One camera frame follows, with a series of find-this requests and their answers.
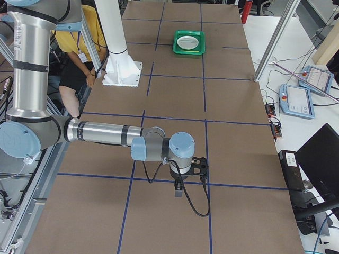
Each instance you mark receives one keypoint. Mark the green plastic tray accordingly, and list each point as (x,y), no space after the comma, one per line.
(200,35)

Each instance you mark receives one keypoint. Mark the aluminium frame post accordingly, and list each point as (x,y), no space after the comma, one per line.
(277,34)

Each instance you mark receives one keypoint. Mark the pink metal rod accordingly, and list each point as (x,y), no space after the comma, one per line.
(306,82)

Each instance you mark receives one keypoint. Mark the seated person in yellow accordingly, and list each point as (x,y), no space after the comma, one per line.
(80,69)

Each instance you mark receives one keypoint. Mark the red fire extinguisher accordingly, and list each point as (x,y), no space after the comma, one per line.
(246,10)

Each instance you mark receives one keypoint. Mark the far teach pendant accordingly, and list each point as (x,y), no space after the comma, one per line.
(319,78)

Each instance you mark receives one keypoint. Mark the orange circuit board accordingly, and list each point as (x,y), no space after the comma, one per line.
(270,109)
(276,130)

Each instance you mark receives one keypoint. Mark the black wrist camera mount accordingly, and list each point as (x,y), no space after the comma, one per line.
(199,167)

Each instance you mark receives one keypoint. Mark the lower orange circuit board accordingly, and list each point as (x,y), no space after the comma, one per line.
(276,130)

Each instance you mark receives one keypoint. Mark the white plate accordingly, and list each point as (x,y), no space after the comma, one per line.
(187,42)

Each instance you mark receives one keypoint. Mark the black mini computer box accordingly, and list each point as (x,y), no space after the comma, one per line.
(291,171)

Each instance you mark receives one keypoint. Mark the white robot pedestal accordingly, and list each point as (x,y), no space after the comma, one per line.
(121,69)

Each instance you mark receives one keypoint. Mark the left aluminium frame rail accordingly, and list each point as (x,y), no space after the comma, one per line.
(26,188)

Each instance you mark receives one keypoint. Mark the black monitor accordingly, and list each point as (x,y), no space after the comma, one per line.
(318,158)

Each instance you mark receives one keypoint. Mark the near teach pendant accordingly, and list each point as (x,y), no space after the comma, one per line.
(297,101)

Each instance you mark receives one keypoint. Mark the wooden beam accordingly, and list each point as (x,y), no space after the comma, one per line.
(328,48)

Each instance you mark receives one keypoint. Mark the upper orange circuit board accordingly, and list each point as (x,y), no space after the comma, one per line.
(270,109)

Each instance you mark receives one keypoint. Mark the teach pendant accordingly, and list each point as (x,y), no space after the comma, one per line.
(319,78)
(297,101)

